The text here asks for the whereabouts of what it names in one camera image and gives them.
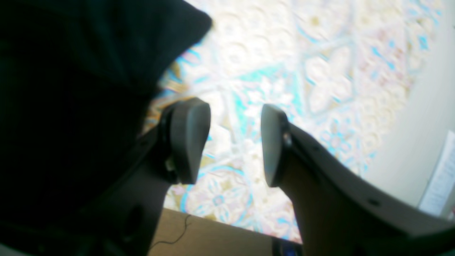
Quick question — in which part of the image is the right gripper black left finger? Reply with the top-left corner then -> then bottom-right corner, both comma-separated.
82,98 -> 211,256

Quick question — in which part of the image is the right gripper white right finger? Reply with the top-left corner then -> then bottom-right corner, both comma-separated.
261,104 -> 454,256

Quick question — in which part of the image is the patterned colourful tablecloth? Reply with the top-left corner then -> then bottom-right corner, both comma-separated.
146,0 -> 445,243

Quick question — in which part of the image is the black T-shirt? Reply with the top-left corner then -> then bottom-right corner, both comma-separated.
1,0 -> 212,226

